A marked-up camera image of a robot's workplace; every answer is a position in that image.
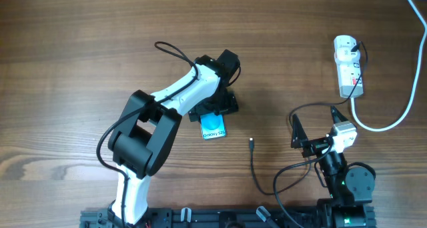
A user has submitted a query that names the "black charger cable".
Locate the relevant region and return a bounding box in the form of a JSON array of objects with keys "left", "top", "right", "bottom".
[{"left": 248, "top": 41, "right": 369, "bottom": 197}]

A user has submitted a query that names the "white power strip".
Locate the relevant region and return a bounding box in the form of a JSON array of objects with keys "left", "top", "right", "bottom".
[{"left": 334, "top": 35, "right": 363, "bottom": 99}]

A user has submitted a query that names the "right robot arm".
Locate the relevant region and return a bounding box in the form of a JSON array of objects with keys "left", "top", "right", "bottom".
[{"left": 291, "top": 106, "right": 376, "bottom": 227}]

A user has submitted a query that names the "black mounting rail base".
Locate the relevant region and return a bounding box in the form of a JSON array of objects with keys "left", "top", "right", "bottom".
[{"left": 79, "top": 205, "right": 378, "bottom": 228}]

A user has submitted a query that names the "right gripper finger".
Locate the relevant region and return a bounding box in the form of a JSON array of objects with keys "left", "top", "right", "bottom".
[
  {"left": 291, "top": 114, "right": 308, "bottom": 149},
  {"left": 330, "top": 106, "right": 348, "bottom": 124}
]

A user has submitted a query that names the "white power strip cord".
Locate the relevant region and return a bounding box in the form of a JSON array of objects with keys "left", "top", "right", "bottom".
[{"left": 350, "top": 0, "right": 427, "bottom": 133}]

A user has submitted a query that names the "teal screen smartphone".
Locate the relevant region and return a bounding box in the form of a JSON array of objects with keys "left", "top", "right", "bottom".
[{"left": 200, "top": 113, "right": 227, "bottom": 140}]

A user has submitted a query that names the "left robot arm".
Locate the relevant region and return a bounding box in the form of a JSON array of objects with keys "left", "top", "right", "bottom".
[{"left": 108, "top": 49, "right": 241, "bottom": 227}]

